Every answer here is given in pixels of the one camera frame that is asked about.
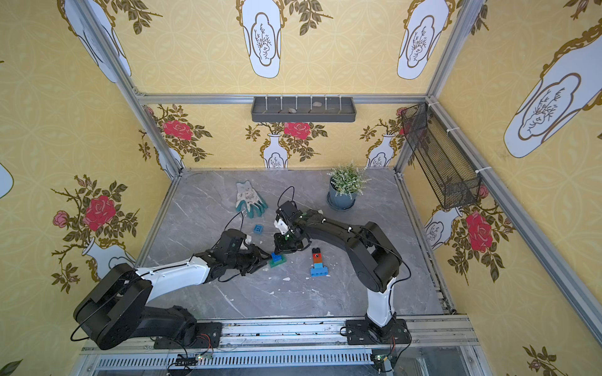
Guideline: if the green 2x4 brick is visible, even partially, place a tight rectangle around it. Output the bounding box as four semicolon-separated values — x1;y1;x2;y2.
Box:
269;255;286;268

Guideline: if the dark blue 2x2 brick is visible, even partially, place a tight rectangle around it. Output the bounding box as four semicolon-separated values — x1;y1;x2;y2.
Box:
271;252;286;265

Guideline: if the light blue 2x4 brick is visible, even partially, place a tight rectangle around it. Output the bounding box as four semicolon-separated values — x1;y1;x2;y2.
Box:
310;266;329;277

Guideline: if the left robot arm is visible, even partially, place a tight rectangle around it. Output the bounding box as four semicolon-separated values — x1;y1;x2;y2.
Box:
73;229;271;350

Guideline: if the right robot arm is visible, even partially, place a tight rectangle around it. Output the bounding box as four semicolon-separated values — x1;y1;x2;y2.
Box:
274;201;402;328

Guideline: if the green white work glove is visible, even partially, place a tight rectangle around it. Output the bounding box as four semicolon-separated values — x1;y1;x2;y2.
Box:
236;180;268;218

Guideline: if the potted plant grey pot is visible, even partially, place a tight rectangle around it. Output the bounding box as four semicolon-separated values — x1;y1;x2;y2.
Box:
327;163;368;211

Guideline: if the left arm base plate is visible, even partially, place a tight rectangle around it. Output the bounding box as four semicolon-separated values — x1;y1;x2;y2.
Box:
153;321;223;349

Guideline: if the grey wall shelf tray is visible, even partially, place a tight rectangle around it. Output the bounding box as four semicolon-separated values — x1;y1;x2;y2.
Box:
251;95;357;123

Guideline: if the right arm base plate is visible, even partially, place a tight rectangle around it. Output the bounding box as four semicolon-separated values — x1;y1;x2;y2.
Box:
344;317;411;346

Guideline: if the black wire mesh basket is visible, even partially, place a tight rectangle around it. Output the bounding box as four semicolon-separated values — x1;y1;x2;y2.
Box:
401;103;481;209

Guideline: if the aluminium front rail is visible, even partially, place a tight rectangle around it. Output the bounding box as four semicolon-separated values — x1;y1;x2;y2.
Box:
71;315;492;375

